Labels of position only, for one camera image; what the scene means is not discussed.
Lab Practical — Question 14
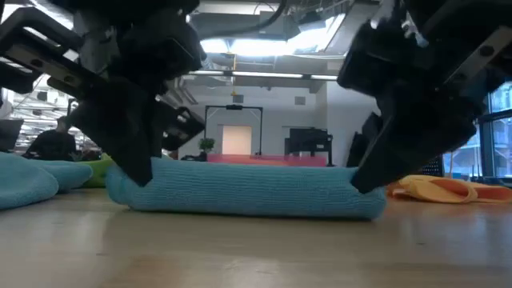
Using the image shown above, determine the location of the teal microfiber towel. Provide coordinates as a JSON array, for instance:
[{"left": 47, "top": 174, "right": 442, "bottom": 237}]
[
  {"left": 106, "top": 156, "right": 388, "bottom": 220},
  {"left": 0, "top": 150, "right": 94, "bottom": 211}
]

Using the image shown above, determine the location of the cream wall panel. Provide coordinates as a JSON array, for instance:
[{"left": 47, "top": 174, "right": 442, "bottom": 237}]
[{"left": 222, "top": 125, "right": 253, "bottom": 156}]

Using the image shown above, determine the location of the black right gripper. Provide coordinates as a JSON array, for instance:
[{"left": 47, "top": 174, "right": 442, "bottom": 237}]
[{"left": 337, "top": 0, "right": 512, "bottom": 195}]

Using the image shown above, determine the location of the black equipment cart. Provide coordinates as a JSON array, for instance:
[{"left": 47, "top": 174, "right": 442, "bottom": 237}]
[{"left": 283, "top": 126, "right": 334, "bottom": 167}]

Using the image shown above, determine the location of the green microfiber towel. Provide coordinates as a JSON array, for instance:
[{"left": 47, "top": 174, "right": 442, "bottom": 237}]
[{"left": 75, "top": 153, "right": 117, "bottom": 189}]

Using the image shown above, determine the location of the pink translucent plastic basket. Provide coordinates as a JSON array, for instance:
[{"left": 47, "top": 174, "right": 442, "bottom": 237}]
[{"left": 206, "top": 153, "right": 329, "bottom": 168}]

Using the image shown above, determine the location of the orange microfiber towel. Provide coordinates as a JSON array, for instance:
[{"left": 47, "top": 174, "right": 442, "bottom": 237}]
[{"left": 386, "top": 174, "right": 512, "bottom": 205}]

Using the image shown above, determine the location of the small green potted plant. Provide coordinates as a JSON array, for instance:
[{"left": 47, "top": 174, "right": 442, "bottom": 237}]
[{"left": 198, "top": 137, "right": 216, "bottom": 162}]

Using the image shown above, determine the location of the black perforated panel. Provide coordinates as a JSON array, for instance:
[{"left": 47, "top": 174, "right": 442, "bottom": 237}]
[{"left": 419, "top": 154, "right": 446, "bottom": 178}]

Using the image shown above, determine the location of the black background gantry frame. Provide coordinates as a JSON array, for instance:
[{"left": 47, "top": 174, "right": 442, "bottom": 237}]
[{"left": 204, "top": 104, "right": 264, "bottom": 157}]

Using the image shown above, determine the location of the person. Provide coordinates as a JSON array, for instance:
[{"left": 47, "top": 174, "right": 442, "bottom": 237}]
[{"left": 22, "top": 115, "right": 78, "bottom": 162}]

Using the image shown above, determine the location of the ceiling light strip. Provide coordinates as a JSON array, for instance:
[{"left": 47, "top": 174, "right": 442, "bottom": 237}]
[{"left": 187, "top": 70, "right": 339, "bottom": 81}]

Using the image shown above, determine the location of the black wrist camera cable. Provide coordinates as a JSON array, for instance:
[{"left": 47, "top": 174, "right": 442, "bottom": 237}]
[{"left": 199, "top": 0, "right": 290, "bottom": 40}]

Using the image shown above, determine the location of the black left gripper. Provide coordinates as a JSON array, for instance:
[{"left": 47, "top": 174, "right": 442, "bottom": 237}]
[{"left": 0, "top": 0, "right": 206, "bottom": 188}]

